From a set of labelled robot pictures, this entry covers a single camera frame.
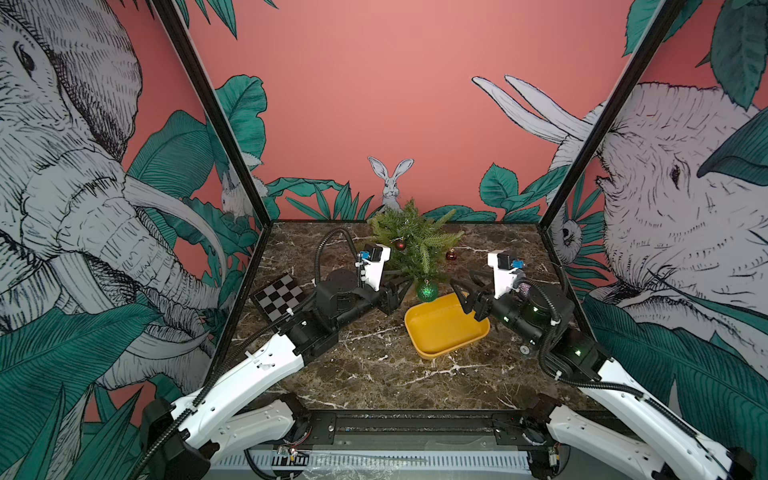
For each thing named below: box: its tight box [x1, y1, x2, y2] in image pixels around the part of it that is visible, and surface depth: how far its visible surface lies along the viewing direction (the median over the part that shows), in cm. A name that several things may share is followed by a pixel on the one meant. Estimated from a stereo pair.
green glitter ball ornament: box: [417, 279, 439, 303], surface depth 76 cm
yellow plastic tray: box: [405, 292, 491, 359], surface depth 90 cm
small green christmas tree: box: [367, 198, 465, 283], surface depth 73 cm
